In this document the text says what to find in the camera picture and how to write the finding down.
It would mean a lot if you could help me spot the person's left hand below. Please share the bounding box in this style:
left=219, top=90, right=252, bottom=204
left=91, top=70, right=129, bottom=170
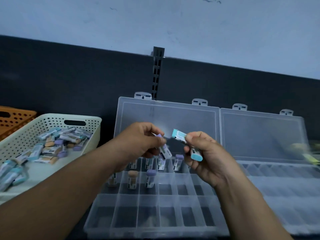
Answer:
left=114, top=122, right=167, bottom=172

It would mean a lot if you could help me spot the person's right hand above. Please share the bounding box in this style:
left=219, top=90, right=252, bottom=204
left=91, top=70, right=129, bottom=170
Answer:
left=183, top=131, right=242, bottom=189

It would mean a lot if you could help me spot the purple sleeved eraser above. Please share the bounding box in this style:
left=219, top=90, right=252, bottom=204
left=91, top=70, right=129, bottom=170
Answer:
left=155, top=133, right=173, bottom=160

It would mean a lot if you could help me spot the teal sleeved eraser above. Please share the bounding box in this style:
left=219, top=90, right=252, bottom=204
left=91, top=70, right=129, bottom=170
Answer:
left=171, top=129, right=203, bottom=162

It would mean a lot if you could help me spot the person's left forearm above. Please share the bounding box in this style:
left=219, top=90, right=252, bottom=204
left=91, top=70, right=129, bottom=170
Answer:
left=0, top=137, right=125, bottom=240

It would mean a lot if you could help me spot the person's right forearm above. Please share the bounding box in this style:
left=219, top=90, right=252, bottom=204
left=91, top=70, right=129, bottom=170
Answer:
left=215, top=170, right=294, bottom=240

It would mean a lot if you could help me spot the cluster of upright erasers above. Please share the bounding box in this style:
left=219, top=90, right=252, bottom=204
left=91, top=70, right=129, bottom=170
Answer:
left=107, top=154, right=185, bottom=190

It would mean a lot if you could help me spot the black partition panel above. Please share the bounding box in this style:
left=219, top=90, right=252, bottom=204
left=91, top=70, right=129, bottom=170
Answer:
left=0, top=35, right=154, bottom=148
left=159, top=57, right=320, bottom=141

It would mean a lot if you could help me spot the clear plastic organizer box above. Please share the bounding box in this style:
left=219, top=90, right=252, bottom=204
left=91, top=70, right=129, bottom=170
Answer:
left=83, top=92, right=230, bottom=239
left=219, top=103, right=320, bottom=235

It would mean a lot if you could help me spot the pile of loose erasers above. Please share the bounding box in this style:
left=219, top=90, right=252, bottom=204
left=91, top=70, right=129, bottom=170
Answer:
left=0, top=126, right=93, bottom=193

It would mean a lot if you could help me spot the yellow packet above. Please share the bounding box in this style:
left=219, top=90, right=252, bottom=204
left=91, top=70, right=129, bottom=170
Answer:
left=287, top=142, right=320, bottom=166

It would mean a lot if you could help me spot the white perforated plastic basket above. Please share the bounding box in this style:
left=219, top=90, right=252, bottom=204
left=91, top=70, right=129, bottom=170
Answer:
left=0, top=113, right=102, bottom=205

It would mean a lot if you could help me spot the orange perforated plastic basket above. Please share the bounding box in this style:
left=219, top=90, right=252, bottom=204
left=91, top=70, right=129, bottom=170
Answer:
left=0, top=106, right=38, bottom=142

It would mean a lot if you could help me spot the black slotted upright post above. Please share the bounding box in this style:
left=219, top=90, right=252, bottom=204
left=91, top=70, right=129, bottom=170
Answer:
left=151, top=46, right=165, bottom=100

